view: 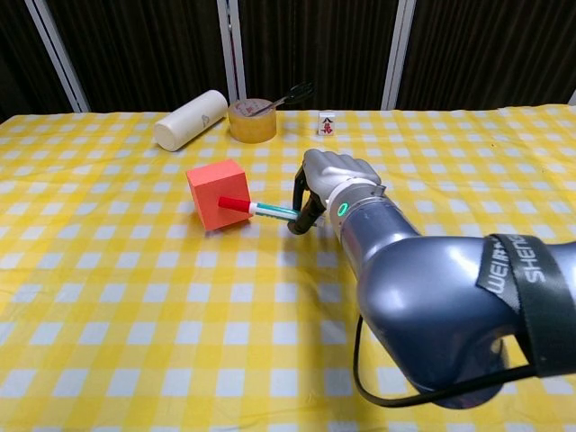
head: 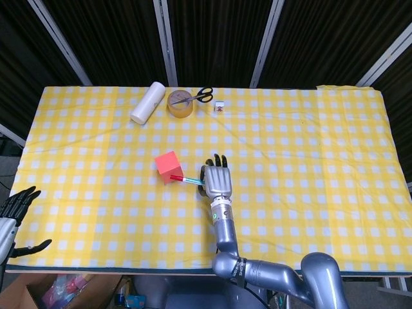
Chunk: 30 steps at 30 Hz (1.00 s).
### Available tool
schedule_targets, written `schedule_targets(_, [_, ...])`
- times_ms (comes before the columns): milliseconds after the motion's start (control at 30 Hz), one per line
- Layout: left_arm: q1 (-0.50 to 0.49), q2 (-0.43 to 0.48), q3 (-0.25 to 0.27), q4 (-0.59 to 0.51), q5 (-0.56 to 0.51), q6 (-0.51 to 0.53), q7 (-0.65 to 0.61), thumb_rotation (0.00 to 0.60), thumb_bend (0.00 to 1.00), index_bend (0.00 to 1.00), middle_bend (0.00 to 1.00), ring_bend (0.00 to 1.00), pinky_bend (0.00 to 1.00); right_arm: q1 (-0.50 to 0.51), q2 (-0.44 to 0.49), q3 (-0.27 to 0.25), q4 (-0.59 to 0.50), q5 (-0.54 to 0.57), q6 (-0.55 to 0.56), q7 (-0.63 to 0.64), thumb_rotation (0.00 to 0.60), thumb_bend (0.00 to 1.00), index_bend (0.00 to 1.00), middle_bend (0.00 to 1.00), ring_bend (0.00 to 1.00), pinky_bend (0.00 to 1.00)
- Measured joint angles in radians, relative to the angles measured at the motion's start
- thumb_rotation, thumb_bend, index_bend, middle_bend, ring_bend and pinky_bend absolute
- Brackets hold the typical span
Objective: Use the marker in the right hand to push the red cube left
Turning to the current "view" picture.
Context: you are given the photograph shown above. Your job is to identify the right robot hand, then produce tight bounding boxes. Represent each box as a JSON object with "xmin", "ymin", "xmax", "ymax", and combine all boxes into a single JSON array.
[{"xmin": 287, "ymin": 148, "xmax": 384, "ymax": 236}]

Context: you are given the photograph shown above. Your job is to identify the red green white marker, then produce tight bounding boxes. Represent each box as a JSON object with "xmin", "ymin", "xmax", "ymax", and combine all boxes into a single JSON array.
[{"xmin": 218, "ymin": 195, "xmax": 326, "ymax": 227}]

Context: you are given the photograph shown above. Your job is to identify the pink cube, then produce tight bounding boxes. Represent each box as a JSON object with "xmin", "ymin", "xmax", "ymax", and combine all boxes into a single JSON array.
[{"xmin": 185, "ymin": 157, "xmax": 254, "ymax": 233}]

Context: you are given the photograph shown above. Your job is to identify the white cylindrical roll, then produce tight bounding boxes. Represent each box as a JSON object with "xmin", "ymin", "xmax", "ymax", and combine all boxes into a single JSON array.
[{"xmin": 152, "ymin": 89, "xmax": 230, "ymax": 153}]

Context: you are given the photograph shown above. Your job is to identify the black curtain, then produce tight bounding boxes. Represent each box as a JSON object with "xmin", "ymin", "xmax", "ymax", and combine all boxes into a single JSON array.
[{"xmin": 0, "ymin": 0, "xmax": 576, "ymax": 123}]

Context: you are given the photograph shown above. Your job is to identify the yellow checkered tablecloth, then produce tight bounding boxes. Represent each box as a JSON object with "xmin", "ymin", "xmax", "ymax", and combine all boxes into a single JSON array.
[{"xmin": 0, "ymin": 103, "xmax": 576, "ymax": 432}]

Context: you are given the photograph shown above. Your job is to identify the black handled scissors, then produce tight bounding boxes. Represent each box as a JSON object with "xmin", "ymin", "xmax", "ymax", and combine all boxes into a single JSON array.
[{"xmin": 256, "ymin": 81, "xmax": 316, "ymax": 112}]

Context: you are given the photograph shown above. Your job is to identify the aluminium frame post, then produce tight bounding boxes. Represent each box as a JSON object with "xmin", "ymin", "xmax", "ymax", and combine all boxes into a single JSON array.
[
  {"xmin": 216, "ymin": 0, "xmax": 248, "ymax": 110},
  {"xmin": 23, "ymin": 0, "xmax": 92, "ymax": 114},
  {"xmin": 381, "ymin": 0, "xmax": 418, "ymax": 112}
]

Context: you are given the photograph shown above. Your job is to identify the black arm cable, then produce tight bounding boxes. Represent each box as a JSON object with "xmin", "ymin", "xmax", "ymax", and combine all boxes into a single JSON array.
[{"xmin": 352, "ymin": 313, "xmax": 542, "ymax": 409}]

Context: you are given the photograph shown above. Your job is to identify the black printed strap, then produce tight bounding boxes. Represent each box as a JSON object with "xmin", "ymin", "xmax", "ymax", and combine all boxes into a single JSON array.
[{"xmin": 475, "ymin": 232, "xmax": 576, "ymax": 380}]

